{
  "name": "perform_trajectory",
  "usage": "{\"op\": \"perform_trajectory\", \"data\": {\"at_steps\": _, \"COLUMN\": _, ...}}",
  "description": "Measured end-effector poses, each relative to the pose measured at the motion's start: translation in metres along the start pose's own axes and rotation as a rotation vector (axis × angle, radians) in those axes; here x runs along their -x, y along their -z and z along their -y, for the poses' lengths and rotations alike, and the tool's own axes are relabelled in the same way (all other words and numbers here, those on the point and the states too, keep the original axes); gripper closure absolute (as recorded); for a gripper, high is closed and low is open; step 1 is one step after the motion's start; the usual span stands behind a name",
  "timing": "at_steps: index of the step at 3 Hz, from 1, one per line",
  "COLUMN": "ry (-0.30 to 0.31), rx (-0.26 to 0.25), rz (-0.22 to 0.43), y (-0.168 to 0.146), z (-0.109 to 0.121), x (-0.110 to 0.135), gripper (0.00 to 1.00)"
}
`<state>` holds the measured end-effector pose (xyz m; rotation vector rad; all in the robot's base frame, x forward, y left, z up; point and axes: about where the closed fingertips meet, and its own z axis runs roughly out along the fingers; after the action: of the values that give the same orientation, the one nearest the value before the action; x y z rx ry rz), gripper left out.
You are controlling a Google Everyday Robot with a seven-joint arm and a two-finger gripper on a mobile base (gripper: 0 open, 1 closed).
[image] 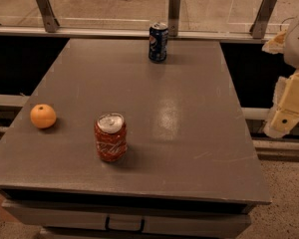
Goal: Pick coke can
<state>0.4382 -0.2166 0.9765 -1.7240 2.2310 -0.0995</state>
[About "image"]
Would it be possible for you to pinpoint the left metal bracket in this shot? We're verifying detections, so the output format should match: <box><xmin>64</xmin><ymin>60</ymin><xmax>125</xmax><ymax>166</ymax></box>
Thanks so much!
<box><xmin>36</xmin><ymin>0</ymin><xmax>60</xmax><ymax>33</ymax></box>

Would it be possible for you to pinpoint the grey cabinet drawer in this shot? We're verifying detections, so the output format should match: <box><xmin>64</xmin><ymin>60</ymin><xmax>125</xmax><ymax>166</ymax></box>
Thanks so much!
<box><xmin>2</xmin><ymin>200</ymin><xmax>251</xmax><ymax>239</ymax></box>

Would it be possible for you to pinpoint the black drawer handle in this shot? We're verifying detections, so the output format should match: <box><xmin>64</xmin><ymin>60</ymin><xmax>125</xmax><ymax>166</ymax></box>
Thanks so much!
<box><xmin>105</xmin><ymin>215</ymin><xmax>146</xmax><ymax>233</ymax></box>

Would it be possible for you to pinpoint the right metal bracket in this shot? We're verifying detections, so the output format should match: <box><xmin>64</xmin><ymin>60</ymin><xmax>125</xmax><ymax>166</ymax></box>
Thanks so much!
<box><xmin>250</xmin><ymin>0</ymin><xmax>277</xmax><ymax>39</ymax></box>

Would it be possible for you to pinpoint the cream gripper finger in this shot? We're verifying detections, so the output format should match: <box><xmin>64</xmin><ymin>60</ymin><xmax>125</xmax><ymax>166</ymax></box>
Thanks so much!
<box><xmin>263</xmin><ymin>106</ymin><xmax>299</xmax><ymax>138</ymax></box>
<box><xmin>262</xmin><ymin>31</ymin><xmax>286</xmax><ymax>55</ymax></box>

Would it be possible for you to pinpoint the red coke can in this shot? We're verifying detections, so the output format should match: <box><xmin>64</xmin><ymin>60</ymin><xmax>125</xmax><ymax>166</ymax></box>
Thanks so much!
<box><xmin>94</xmin><ymin>113</ymin><xmax>128</xmax><ymax>162</ymax></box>

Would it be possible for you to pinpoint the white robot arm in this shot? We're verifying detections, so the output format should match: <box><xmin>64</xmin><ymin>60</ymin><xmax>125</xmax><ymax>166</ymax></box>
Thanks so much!
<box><xmin>262</xmin><ymin>14</ymin><xmax>299</xmax><ymax>138</ymax></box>

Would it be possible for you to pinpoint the blue pepsi can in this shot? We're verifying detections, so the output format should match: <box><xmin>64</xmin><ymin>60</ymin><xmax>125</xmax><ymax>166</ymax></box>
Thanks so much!
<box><xmin>149</xmin><ymin>22</ymin><xmax>168</xmax><ymax>63</ymax></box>

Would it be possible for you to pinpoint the horizontal metal rail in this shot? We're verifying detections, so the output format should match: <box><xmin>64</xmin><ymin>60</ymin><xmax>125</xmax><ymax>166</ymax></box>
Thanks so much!
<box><xmin>0</xmin><ymin>25</ymin><xmax>274</xmax><ymax>44</ymax></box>

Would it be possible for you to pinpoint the middle metal bracket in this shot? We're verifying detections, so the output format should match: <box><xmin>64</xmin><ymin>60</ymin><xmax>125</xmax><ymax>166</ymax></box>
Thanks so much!
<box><xmin>168</xmin><ymin>0</ymin><xmax>181</xmax><ymax>37</ymax></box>

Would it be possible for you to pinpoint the metal bracket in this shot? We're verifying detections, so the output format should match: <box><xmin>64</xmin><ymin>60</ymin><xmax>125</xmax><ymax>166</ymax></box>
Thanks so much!
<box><xmin>36</xmin><ymin>0</ymin><xmax>60</xmax><ymax>33</ymax></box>
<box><xmin>168</xmin><ymin>0</ymin><xmax>181</xmax><ymax>37</ymax></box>
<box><xmin>250</xmin><ymin>0</ymin><xmax>277</xmax><ymax>39</ymax></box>

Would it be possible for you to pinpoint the orange fruit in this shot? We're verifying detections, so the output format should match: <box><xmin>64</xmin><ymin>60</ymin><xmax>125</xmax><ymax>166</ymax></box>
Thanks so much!
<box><xmin>30</xmin><ymin>104</ymin><xmax>57</xmax><ymax>128</ymax></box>

